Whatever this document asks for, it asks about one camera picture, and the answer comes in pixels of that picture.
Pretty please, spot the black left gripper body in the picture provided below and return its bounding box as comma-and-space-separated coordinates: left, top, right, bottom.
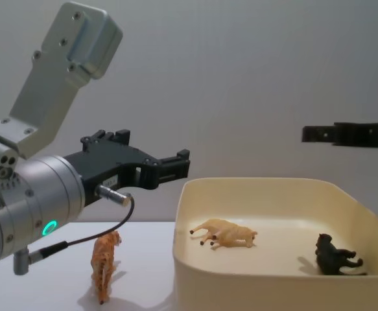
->
62, 142, 160, 210

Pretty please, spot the tan lioness toy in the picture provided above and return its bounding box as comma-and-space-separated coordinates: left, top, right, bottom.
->
189, 218, 259, 251

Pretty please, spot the orange striped tiger toy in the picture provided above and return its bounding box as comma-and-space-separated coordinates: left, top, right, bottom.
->
90, 230, 123, 305

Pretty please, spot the black panther toy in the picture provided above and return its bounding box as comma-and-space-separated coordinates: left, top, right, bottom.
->
314, 232, 368, 277

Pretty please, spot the cream plastic tray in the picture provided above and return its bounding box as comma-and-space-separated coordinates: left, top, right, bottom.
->
171, 176, 378, 311

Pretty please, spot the thin dark gripper cable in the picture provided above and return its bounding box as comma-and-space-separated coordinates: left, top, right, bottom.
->
28, 185, 136, 263

